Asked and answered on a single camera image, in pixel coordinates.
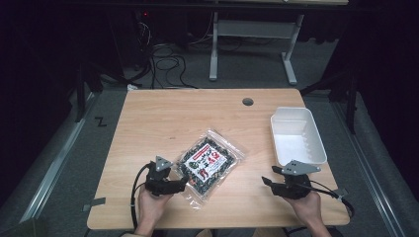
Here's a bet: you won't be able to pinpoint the black metal stand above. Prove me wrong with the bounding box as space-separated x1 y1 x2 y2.
298 65 362 135
67 62 132 123

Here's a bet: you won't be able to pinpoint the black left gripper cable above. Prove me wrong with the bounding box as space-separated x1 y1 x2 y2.
129 163 151 230

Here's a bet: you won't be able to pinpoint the person's right hand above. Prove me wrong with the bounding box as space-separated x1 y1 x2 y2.
284 192 323 229

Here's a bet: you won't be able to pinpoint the white metal desk frame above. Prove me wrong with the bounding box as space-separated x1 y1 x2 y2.
209 11 306 87

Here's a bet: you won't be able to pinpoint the person's left hand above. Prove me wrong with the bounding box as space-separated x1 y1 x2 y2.
136 188 174 229

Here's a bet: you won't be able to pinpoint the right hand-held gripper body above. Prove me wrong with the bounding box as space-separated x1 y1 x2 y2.
270 159 322 200

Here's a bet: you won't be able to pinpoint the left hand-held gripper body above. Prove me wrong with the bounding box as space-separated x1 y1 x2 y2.
144 155 181 198

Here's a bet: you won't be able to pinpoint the clear packet of dark beans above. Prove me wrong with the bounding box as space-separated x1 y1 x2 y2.
172 127 249 211

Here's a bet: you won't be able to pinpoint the black floor cables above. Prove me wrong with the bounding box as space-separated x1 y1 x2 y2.
131 19 215 91

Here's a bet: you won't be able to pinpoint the white plastic bin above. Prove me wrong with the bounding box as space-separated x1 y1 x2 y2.
270 106 329 168

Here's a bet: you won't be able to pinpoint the aluminium floor rail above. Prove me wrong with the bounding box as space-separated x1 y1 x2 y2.
19 91 100 225
329 98 408 237

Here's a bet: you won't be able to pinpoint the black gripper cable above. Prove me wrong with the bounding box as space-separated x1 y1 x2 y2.
129 163 151 230
297 179 356 219

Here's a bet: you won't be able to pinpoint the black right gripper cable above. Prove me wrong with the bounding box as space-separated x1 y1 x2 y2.
297 179 356 219

